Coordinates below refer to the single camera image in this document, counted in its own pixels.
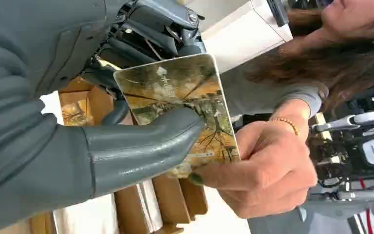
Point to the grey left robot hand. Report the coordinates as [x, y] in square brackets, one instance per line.
[135, 151]

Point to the card with autumn tree print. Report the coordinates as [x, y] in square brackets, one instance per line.
[174, 84]

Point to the wooden card box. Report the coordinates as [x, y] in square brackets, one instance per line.
[171, 200]

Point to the black device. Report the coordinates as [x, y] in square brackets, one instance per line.
[277, 11]

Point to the card with yellow print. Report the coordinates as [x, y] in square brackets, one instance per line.
[74, 114]

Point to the ribbed grey left arm sleeve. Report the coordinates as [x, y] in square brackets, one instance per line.
[3, 97]

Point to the person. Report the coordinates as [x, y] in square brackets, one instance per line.
[351, 19]

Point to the white card stack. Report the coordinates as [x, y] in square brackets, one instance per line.
[151, 206]

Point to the white cabinet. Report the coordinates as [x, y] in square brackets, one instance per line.
[238, 35]

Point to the person's hand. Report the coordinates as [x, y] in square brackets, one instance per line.
[271, 168]

